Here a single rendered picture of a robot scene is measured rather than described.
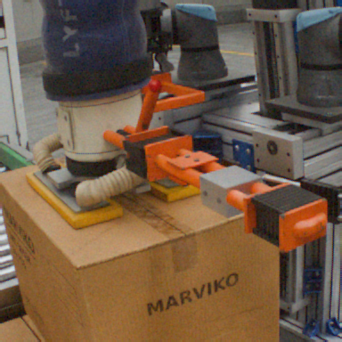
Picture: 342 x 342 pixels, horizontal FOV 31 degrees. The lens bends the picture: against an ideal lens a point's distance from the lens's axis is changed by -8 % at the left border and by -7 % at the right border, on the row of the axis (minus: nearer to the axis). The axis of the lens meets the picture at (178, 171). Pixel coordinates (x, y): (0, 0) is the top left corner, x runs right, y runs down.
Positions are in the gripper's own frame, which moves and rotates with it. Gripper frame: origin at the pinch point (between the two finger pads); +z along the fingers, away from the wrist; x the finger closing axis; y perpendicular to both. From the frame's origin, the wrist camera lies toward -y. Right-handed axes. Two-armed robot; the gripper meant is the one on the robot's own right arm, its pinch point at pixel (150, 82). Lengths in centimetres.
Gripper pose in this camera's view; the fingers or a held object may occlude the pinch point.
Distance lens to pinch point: 167.3
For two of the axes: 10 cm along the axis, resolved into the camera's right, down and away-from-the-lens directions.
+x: 8.7, -2.4, 4.4
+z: 1.0, 9.4, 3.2
